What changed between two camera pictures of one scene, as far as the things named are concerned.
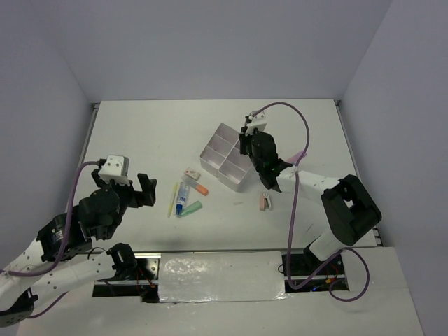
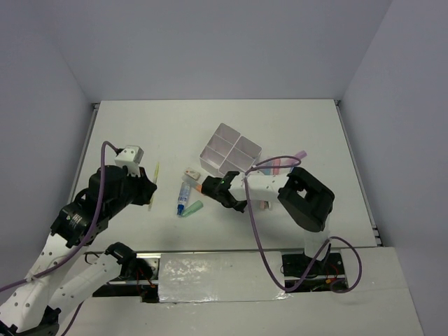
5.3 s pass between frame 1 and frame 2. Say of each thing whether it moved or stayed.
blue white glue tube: stayed
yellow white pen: moved
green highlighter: stayed
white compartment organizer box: stayed
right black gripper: moved
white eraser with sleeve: stayed
